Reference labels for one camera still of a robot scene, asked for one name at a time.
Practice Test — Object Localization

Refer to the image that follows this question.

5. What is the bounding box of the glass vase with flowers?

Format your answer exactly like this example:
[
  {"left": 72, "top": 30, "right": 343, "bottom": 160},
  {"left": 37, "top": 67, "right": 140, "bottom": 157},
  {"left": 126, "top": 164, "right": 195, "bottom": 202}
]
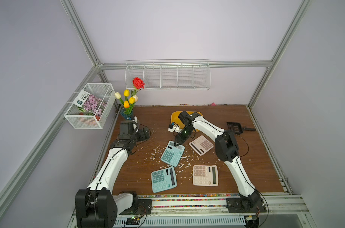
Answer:
[{"left": 114, "top": 77, "right": 145, "bottom": 120}]

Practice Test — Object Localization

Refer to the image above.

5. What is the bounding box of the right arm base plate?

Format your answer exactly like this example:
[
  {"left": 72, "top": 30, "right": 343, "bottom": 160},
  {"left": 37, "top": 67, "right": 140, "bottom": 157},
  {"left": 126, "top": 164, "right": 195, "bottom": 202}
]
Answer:
[{"left": 226, "top": 198, "right": 267, "bottom": 214}]

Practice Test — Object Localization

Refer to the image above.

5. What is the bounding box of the white paper label card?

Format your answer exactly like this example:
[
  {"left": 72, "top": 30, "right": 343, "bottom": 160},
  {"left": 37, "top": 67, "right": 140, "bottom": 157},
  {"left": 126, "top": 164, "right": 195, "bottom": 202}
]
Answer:
[{"left": 72, "top": 90, "right": 91, "bottom": 107}]

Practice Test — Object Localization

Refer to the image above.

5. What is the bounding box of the teal calculator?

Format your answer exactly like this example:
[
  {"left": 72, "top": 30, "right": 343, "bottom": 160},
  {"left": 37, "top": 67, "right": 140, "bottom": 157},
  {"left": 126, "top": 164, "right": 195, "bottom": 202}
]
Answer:
[
  {"left": 151, "top": 166, "right": 177, "bottom": 193},
  {"left": 161, "top": 141, "right": 185, "bottom": 167}
]

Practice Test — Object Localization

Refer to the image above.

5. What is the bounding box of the yellow plastic storage box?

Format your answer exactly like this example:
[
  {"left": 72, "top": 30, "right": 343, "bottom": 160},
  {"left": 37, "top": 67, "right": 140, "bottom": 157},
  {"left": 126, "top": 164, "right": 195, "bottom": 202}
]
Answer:
[{"left": 171, "top": 111, "right": 191, "bottom": 130}]

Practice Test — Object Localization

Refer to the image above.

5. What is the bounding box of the small circuit board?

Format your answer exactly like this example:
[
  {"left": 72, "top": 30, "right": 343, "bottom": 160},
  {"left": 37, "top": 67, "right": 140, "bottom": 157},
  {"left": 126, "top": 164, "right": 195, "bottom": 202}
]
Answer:
[{"left": 125, "top": 217, "right": 140, "bottom": 225}]

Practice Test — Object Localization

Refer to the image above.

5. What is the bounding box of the black plastic scoop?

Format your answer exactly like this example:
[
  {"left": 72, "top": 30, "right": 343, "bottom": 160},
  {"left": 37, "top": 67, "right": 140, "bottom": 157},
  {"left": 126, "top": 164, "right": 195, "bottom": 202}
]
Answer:
[{"left": 227, "top": 122, "right": 256, "bottom": 135}]

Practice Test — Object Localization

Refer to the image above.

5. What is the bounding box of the purple flower pot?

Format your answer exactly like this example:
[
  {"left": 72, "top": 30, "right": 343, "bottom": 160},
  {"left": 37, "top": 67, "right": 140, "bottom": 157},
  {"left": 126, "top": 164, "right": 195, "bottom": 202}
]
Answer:
[{"left": 78, "top": 95, "right": 107, "bottom": 121}]

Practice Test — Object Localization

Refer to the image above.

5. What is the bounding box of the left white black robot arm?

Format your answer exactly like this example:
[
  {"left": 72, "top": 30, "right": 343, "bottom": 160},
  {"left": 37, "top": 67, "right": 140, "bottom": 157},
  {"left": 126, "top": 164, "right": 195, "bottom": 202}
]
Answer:
[{"left": 75, "top": 120, "right": 151, "bottom": 228}]

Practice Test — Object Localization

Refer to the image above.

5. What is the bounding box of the pink calculator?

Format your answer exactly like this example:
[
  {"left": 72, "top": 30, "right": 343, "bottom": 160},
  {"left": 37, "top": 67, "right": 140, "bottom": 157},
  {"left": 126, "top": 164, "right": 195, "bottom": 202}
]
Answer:
[
  {"left": 193, "top": 165, "right": 219, "bottom": 187},
  {"left": 189, "top": 135, "right": 214, "bottom": 156}
]

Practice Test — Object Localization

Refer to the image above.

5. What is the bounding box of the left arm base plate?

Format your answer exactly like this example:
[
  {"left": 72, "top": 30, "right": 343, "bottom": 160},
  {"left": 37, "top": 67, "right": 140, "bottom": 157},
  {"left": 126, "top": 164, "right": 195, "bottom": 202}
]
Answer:
[{"left": 121, "top": 199, "right": 152, "bottom": 215}]

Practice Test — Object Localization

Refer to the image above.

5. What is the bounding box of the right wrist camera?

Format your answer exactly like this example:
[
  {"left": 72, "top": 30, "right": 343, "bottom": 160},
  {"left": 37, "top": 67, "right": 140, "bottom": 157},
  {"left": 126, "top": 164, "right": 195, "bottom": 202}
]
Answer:
[{"left": 168, "top": 122, "right": 182, "bottom": 133}]

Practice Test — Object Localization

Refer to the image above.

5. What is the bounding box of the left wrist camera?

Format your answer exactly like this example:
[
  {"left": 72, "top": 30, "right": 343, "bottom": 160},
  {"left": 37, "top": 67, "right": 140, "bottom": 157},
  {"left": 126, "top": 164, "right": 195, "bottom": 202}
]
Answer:
[{"left": 132, "top": 116, "right": 138, "bottom": 132}]

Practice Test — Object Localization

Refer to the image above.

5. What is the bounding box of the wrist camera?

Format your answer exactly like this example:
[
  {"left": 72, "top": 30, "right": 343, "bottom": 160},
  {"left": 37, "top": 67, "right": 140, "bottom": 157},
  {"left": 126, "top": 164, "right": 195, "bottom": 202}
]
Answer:
[
  {"left": 132, "top": 116, "right": 138, "bottom": 132},
  {"left": 168, "top": 122, "right": 182, "bottom": 133}
]

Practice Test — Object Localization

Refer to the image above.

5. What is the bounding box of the white wire wall shelf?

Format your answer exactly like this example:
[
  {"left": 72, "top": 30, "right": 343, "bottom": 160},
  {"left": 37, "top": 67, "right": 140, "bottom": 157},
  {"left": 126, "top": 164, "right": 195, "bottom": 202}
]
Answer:
[{"left": 125, "top": 59, "right": 211, "bottom": 90}]

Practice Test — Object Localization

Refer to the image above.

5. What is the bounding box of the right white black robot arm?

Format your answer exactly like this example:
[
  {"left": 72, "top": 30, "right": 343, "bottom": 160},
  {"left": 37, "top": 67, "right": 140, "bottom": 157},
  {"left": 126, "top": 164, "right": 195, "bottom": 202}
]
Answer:
[{"left": 168, "top": 111, "right": 262, "bottom": 211}]

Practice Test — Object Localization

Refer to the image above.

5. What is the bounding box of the white wire side basket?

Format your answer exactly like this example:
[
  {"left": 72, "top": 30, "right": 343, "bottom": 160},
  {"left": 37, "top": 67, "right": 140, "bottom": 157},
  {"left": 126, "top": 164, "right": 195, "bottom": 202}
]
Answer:
[{"left": 64, "top": 83, "right": 115, "bottom": 130}]

